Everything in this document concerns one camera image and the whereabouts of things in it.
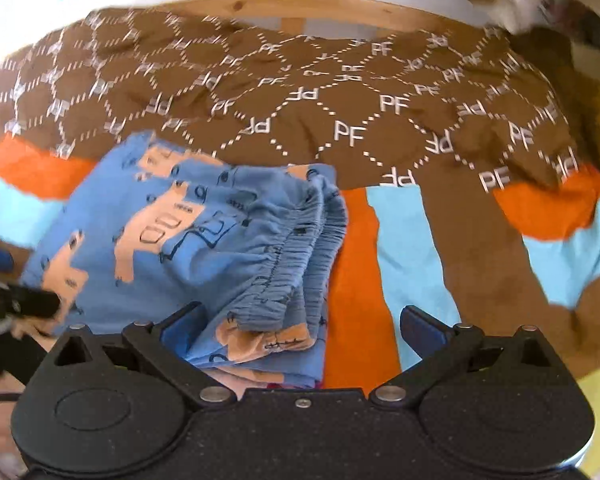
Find wooden bed frame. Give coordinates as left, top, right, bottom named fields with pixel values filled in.
left=155, top=0, right=486, bottom=37

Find brown PF patterned blanket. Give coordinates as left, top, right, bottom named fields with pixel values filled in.
left=0, top=9, right=581, bottom=197

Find brown orange blue striped cloth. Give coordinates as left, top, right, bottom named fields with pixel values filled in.
left=0, top=162, right=600, bottom=390

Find blue patterned pyjama pants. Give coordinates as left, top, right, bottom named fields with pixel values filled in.
left=21, top=132, right=348, bottom=387

